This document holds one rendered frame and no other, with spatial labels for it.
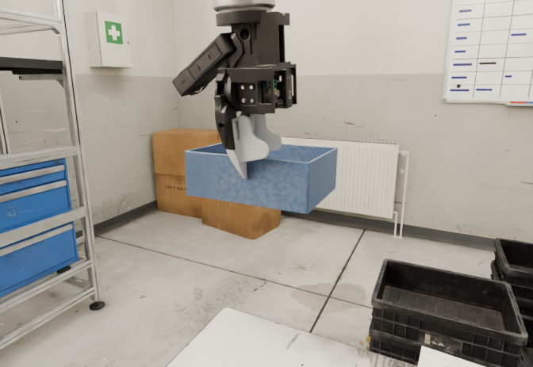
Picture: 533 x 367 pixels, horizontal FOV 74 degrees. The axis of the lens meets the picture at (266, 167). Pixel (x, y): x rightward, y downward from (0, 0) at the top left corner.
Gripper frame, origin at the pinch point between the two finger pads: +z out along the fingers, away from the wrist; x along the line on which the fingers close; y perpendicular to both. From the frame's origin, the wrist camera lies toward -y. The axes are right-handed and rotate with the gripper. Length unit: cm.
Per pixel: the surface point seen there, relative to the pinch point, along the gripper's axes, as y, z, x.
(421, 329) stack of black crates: 25, 65, 52
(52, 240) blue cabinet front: -142, 69, 45
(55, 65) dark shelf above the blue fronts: -143, -13, 69
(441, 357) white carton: 28.5, 34.2, 12.1
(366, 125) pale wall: -35, 50, 253
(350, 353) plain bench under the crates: 12.7, 43.7, 15.6
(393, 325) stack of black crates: 17, 66, 52
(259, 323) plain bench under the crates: -8.0, 43.7, 15.1
